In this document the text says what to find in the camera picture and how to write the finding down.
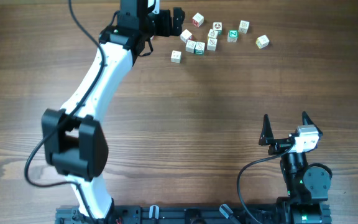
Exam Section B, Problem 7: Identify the wooden block yellow side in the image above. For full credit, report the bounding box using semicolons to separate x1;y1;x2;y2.
208;29;219;39

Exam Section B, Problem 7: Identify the green letter Z block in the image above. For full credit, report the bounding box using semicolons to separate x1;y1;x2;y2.
227;30;239;42

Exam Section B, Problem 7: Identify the wooden block red letter side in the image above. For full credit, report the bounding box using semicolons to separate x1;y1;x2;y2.
192;12;204;27

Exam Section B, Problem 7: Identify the camera cable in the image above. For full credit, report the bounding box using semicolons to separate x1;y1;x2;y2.
24;0;107;218
236;146;295;224

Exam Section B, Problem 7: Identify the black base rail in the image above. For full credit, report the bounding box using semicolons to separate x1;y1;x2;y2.
55;202;333;224

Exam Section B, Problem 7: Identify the wooden block with drawing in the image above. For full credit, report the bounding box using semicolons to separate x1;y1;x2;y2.
207;38;218;51

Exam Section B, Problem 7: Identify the wooden block pattern top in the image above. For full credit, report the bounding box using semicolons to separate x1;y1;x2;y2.
238;21;250;34

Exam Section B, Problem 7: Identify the yellow sided wooden block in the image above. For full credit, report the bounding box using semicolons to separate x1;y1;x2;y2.
255;35;270;49

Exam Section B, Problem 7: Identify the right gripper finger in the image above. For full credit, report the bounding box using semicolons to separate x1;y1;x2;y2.
301;111;323;137
259;114;274;146

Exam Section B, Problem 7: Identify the plain wooden base block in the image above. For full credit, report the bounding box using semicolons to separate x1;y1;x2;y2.
171;50;181;63

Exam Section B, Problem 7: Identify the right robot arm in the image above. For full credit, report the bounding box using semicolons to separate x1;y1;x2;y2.
259;112;333;224

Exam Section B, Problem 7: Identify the wooden block near centre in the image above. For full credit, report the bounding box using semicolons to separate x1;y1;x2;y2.
180;29;193;43

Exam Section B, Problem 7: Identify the right camera cable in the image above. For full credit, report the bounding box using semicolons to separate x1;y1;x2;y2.
236;146;295;224

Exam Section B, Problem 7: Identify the left camera cable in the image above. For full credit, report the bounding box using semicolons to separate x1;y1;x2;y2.
24;0;107;218

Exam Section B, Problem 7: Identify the wooden block animal face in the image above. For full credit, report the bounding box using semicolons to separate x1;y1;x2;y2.
213;22;223;35

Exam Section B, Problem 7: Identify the wooden block red U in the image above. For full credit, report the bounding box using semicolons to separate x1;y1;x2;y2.
185;39;196;54

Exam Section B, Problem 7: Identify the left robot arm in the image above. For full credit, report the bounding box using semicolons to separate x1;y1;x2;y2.
42;1;185;223

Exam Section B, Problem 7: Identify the wooden block teal side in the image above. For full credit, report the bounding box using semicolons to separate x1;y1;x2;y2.
195;42;205;55

